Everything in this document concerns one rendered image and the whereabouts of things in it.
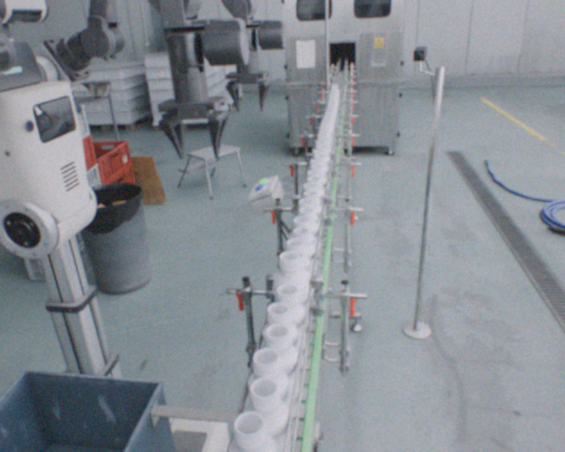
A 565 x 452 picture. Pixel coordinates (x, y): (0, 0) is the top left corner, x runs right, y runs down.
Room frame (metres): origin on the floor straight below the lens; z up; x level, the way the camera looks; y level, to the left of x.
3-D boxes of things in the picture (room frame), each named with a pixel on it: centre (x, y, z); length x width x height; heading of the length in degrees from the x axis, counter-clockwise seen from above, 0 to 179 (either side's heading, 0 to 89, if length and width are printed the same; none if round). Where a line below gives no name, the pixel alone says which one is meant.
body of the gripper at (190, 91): (0.78, 0.14, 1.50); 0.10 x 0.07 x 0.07; 81
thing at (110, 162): (3.76, 1.56, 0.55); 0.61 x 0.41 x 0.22; 173
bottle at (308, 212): (1.04, -0.07, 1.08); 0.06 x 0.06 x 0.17
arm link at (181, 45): (0.78, 0.13, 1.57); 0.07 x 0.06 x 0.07; 82
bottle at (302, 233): (0.92, -0.05, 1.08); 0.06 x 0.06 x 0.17
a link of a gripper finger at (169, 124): (0.78, 0.15, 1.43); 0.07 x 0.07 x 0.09; 81
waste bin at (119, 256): (2.70, 1.08, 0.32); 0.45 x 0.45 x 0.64
